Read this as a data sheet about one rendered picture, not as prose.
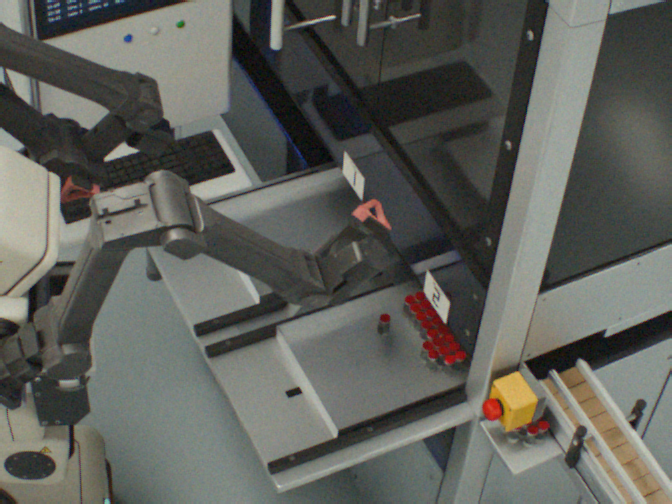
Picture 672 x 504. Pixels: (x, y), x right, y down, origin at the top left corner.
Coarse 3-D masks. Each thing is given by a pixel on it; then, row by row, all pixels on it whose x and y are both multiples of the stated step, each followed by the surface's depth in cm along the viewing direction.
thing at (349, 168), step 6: (348, 156) 264; (348, 162) 264; (348, 168) 265; (354, 168) 262; (348, 174) 266; (360, 174) 261; (348, 180) 267; (360, 180) 261; (360, 186) 262; (360, 192) 263
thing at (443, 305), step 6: (426, 282) 247; (432, 282) 244; (426, 288) 248; (432, 288) 245; (438, 288) 243; (426, 294) 249; (432, 294) 246; (444, 300) 242; (438, 306) 245; (444, 306) 242; (438, 312) 246; (444, 312) 243; (444, 318) 244
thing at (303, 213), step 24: (336, 168) 281; (264, 192) 276; (288, 192) 279; (312, 192) 280; (336, 192) 280; (240, 216) 274; (264, 216) 274; (288, 216) 275; (312, 216) 275; (336, 216) 276; (288, 240) 270; (312, 240) 271; (384, 240) 272; (264, 288) 262
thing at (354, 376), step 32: (416, 288) 263; (320, 320) 256; (352, 320) 258; (288, 352) 249; (320, 352) 252; (352, 352) 252; (384, 352) 253; (416, 352) 253; (320, 384) 247; (352, 384) 247; (384, 384) 248; (416, 384) 248; (448, 384) 249; (352, 416) 242; (384, 416) 240
